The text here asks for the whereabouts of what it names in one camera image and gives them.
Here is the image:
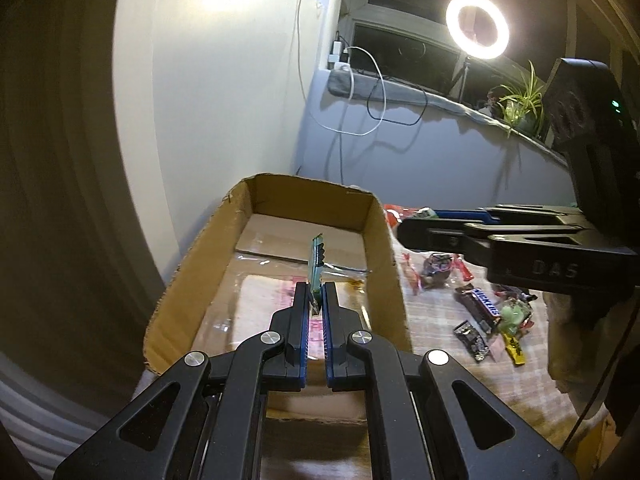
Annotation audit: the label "yellow snack packet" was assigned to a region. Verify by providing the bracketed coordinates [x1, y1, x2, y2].
[500, 332, 528, 366]

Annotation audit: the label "red snack wrapper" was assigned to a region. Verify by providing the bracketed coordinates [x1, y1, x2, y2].
[492, 284, 538, 306]

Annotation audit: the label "white wall charger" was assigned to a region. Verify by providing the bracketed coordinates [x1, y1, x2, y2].
[327, 32, 353, 72]

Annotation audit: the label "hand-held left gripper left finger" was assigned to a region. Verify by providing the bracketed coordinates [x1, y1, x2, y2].
[52, 282, 308, 480]

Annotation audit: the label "dark candy bag red ends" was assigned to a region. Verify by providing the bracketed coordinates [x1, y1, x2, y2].
[402, 252, 473, 293]
[382, 203, 438, 233]

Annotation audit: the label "black snack packet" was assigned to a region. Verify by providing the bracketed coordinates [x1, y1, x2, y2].
[452, 320, 496, 363]

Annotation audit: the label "white window frame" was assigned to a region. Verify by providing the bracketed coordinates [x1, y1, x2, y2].
[340, 0, 576, 106]

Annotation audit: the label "white cable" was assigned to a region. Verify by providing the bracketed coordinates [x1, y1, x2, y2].
[295, 0, 387, 137]

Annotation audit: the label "cardboard box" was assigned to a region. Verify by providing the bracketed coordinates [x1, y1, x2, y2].
[142, 173, 413, 423]

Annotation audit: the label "green snack packet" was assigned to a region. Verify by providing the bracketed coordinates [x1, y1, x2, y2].
[497, 300, 533, 336]

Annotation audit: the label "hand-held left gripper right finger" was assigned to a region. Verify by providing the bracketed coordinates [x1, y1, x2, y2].
[322, 282, 578, 480]

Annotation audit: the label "clear plastic bag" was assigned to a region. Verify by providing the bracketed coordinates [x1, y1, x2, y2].
[200, 252, 373, 361]

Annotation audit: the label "ring light on stand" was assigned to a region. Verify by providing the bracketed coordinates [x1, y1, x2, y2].
[445, 0, 511, 103]

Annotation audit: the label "brown chocolate bar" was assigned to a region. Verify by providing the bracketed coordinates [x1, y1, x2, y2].
[454, 284, 502, 336]

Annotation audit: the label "potted green plant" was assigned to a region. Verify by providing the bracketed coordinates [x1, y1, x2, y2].
[487, 60, 548, 138]

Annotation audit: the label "grey windowsill cushion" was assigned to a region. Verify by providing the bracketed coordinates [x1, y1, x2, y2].
[327, 69, 571, 166]

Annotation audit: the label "teal snack packet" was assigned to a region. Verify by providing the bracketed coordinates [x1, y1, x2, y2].
[306, 232, 328, 317]

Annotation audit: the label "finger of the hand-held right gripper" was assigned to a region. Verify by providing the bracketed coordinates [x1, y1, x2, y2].
[434, 204, 587, 229]
[397, 217, 640, 299]

